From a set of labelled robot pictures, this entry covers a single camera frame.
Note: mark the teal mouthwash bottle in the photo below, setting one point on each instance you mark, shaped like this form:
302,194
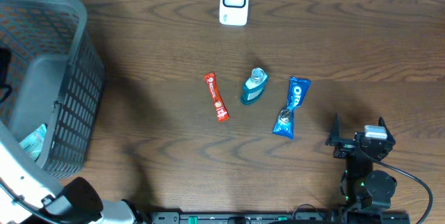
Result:
254,86

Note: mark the white barcode scanner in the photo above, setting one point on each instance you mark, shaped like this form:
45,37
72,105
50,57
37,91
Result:
233,12

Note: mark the red coffee stick sachet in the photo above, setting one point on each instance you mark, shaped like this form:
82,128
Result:
221,111

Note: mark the blue Oreo cookie pack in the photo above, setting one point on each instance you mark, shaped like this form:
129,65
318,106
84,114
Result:
296,93

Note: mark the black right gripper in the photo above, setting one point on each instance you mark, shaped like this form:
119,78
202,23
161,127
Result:
346,145

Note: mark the grey plastic basket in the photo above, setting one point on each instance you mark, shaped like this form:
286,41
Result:
57,79

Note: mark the mint green wipes pack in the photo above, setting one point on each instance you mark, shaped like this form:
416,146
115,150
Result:
33,143

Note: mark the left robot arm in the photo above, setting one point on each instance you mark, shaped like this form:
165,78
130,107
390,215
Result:
28,191

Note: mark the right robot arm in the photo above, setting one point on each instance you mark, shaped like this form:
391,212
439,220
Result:
367,191

